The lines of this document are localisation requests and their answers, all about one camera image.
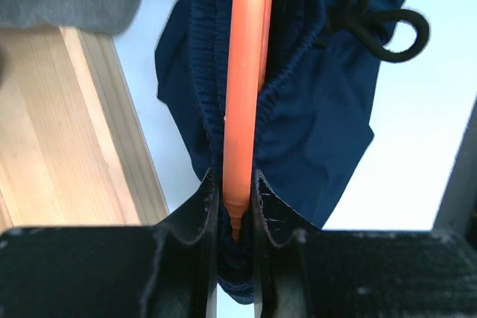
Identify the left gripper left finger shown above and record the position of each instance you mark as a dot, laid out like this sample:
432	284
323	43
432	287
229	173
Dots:
164	270

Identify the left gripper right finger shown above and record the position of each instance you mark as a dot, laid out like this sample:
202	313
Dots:
302	271

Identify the navy blue shorts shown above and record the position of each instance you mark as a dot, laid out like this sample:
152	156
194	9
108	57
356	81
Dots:
313	115

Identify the orange plastic hanger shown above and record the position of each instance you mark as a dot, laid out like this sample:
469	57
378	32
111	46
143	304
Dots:
249	32

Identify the wooden clothes rack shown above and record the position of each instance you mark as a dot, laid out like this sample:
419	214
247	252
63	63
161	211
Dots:
72	149

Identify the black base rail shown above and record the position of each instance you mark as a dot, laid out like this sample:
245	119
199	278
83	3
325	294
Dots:
459	198

